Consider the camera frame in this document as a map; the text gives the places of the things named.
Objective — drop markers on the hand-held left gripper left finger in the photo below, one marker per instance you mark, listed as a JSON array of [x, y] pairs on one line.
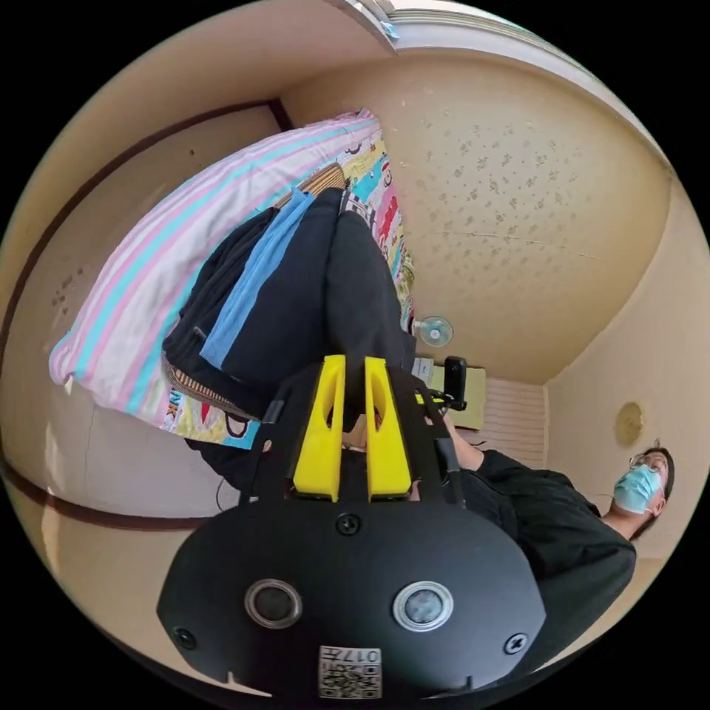
[[316, 444]]

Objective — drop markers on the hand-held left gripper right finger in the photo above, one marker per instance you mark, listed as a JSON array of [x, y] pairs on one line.
[[391, 449]]

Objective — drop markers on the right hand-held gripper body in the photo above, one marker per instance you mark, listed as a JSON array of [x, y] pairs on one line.
[[444, 404]]

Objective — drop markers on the black long sleeve shirt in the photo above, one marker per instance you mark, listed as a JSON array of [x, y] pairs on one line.
[[360, 288]]

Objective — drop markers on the person's right hand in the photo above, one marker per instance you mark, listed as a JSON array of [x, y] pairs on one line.
[[466, 449]]

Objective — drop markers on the small white fan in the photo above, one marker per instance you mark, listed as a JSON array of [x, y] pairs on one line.
[[434, 331]]

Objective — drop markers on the person's body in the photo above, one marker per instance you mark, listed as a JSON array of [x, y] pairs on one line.
[[554, 527]]

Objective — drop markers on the pile of clothes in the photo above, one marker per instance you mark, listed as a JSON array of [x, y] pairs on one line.
[[222, 288]]

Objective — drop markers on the bed with printed quilt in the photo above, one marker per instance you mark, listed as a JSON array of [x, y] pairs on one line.
[[138, 266]]

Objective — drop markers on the window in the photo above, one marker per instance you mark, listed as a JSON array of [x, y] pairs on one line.
[[444, 19]]

